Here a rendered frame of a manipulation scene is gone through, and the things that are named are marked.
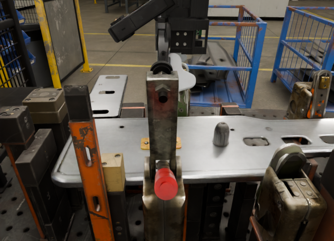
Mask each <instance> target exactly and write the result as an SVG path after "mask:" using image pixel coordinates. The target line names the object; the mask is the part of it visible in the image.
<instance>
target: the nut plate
mask: <svg viewBox="0 0 334 241"><path fill-rule="evenodd" d="M146 141H147V142H148V143H149V138H142V139H141V149H142V150H149V149H150V146H149V144H147V145H146V144H145V142H146ZM176 142H177V144H176V149H181V139H180V137H177V138H176Z"/></svg>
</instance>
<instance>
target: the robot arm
mask: <svg viewBox="0 0 334 241"><path fill-rule="evenodd" d="M208 6H209V0H148V1H146V2H145V3H143V4H142V5H141V6H139V7H138V8H136V9H135V10H133V11H132V12H130V13H129V14H127V15H126V16H124V15H122V16H120V17H117V18H115V20H114V21H113V22H112V23H111V24H110V25H111V26H110V28H109V29H108V32H109V34H110V35H111V37H112V38H113V40H114V41H115V42H116V43H118V42H120V41H122V42H123V41H125V40H127V39H129V38H130V37H131V36H132V35H134V33H135V31H136V30H138V29H139V28H141V27H142V26H144V25H145V24H147V23H148V22H150V21H151V20H153V19H154V20H155V42H156V51H157V61H166V62H168V63H170V64H171V66H172V68H173V71H177V72H178V77H179V90H178V91H182V90H186V89H190V88H192V87H194V86H195V83H196V78H195V76H194V75H193V74H191V73H189V72H187V71H185V70H184V69H183V68H182V62H185V61H186V60H187V55H186V54H188V55H193V54H206V50H207V40H208V30H209V19H208ZM202 30H206V33H205V44H204V47H202V42H203V41H202V40H201V35H202Z"/></svg>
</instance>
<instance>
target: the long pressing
mask: <svg viewBox="0 0 334 241"><path fill-rule="evenodd" d="M219 122H225V123H227V124H228V126H229V129H234V130H233V131H231V130H230V134H229V141H228V145H227V146H225V147H219V146H216V145H214V144H213V136H214V129H215V127H216V125H217V124H218V123H219ZM95 125H96V131H97V137H98V143H99V149H100V155H101V154H102V153H123V158H124V167H125V177H126V185H125V186H138V185H143V181H144V158H145V156H150V150H142V149H141V139H142V138H149V126H148V118H106V119H95ZM121 126H123V127H124V128H120V127H121ZM267 128H270V130H268V129H267ZM177 137H180V139H181V149H176V156H178V155H180V156H181V165H182V177H183V184H197V183H226V182H256V181H262V179H263V177H264V174H265V171H266V169H267V168H268V166H269V163H270V161H271V159H272V157H273V155H274V152H275V150H276V149H277V148H278V147H280V146H282V145H284V144H286V143H284V141H283V140H282V138H299V137H301V138H305V139H307V140H308V142H309V143H310V144H309V145H299V146H300V148H301V149H302V151H303V153H304V155H305V156H306V157H307V158H317V157H330V154H331V152H332V150H333V149H334V144H327V143H325V142H323V141H322V140H321V139H320V137H334V119H292V120H265V119H259V118H253V117H247V116H240V115H234V116H191V117H177ZM244 139H265V140H266V141H267V142H268V144H269V145H268V146H248V145H246V144H245V142H244ZM51 179H52V182H53V183H54V184H55V185H56V186H58V187H62V188H80V187H83V184H82V180H81V175H80V171H79V167H78V162H77V158H76V154H75V149H74V145H73V140H72V137H71V134H70V136H69V138H68V140H67V142H66V144H65V146H64V148H63V150H62V152H61V154H60V156H59V158H58V160H57V162H56V164H55V166H54V168H53V170H52V172H51Z"/></svg>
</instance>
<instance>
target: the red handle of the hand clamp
mask: <svg viewBox="0 0 334 241"><path fill-rule="evenodd" d="M156 169H157V170H158V171H157V173H156V175H155V187H154V189H155V194H156V195H157V196H158V197H159V198H160V199H162V200H170V199H172V198H173V197H174V196H175V195H176V194H177V192H178V184H177V182H176V179H175V176H174V174H173V172H172V171H171V170H170V167H169V162H168V161H166V160H160V161H158V162H157V163H156Z"/></svg>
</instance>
